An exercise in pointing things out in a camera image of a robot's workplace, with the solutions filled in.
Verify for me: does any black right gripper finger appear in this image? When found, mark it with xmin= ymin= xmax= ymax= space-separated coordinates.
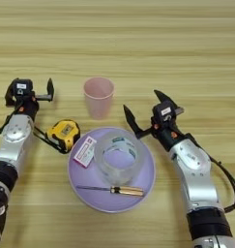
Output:
xmin=153 ymin=89 xmax=181 ymax=110
xmin=123 ymin=104 xmax=145 ymax=140

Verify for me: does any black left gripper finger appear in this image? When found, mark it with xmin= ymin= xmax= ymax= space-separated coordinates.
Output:
xmin=46 ymin=77 xmax=55 ymax=102
xmin=5 ymin=82 xmax=16 ymax=108

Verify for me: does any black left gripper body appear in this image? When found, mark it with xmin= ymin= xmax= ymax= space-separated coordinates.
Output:
xmin=12 ymin=92 xmax=53 ymax=122

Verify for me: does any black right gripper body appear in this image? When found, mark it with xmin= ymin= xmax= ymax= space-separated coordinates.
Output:
xmin=135 ymin=108 xmax=188 ymax=153

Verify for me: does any pink plastic cup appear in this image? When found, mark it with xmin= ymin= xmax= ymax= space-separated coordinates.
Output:
xmin=83 ymin=77 xmax=116 ymax=121

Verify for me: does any yellow black tape measure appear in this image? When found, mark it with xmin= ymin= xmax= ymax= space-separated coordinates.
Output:
xmin=33 ymin=119 xmax=81 ymax=155

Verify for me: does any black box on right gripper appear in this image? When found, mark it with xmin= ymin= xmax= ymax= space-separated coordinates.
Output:
xmin=152 ymin=100 xmax=179 ymax=123

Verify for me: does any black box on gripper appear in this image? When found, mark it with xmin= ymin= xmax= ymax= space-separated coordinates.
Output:
xmin=152 ymin=100 xmax=179 ymax=123
xmin=11 ymin=77 xmax=35 ymax=98

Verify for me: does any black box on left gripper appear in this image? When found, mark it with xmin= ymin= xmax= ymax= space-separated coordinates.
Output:
xmin=11 ymin=77 xmax=35 ymax=98

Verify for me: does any clear adhesive tape roll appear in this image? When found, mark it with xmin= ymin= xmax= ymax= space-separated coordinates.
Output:
xmin=93 ymin=128 xmax=146 ymax=186

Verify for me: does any small pink white box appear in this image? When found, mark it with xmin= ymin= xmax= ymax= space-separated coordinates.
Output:
xmin=73 ymin=136 xmax=98 ymax=169

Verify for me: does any purple round plate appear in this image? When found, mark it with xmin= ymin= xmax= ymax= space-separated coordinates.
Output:
xmin=67 ymin=126 xmax=157 ymax=214

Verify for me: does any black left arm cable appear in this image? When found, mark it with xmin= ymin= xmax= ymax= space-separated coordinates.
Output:
xmin=0 ymin=104 xmax=24 ymax=137

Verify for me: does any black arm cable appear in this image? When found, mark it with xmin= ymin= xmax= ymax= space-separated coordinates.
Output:
xmin=0 ymin=104 xmax=24 ymax=137
xmin=186 ymin=133 xmax=235 ymax=214

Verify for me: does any small yellow handled screwdriver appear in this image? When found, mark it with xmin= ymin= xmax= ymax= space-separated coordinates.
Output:
xmin=75 ymin=184 xmax=145 ymax=198

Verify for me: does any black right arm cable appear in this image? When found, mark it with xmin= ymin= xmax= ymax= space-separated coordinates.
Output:
xmin=186 ymin=133 xmax=235 ymax=214

